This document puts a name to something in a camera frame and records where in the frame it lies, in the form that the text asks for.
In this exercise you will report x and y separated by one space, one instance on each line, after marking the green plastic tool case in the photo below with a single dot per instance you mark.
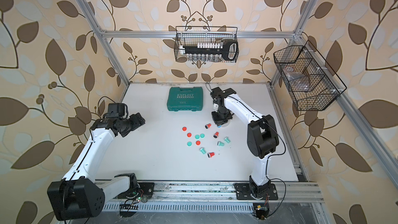
185 99

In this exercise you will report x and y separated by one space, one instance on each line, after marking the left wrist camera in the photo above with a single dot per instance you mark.
117 110

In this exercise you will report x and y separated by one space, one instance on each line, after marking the plastic bag in basket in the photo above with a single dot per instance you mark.
297 81

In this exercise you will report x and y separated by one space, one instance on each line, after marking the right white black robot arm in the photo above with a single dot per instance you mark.
262 137

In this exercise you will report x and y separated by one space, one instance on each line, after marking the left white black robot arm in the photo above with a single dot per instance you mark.
77 196

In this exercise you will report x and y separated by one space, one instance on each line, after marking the right black wire basket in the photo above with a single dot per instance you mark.
312 83

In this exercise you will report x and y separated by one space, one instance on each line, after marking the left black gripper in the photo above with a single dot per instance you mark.
136 123

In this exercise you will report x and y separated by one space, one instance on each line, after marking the centre black wire basket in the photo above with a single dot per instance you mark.
189 35

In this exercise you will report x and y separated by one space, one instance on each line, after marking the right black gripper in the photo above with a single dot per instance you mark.
218 121

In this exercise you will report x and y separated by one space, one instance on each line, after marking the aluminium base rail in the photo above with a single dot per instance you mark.
213 196

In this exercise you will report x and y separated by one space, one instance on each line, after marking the black white tool in basket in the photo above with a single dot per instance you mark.
225 50

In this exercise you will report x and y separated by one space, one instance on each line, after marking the red stamp bottom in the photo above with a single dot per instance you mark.
210 154

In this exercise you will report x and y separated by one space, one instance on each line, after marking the black wire basket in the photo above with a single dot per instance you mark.
312 83
189 35

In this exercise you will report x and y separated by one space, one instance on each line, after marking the clear tape roll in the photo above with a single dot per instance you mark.
227 122

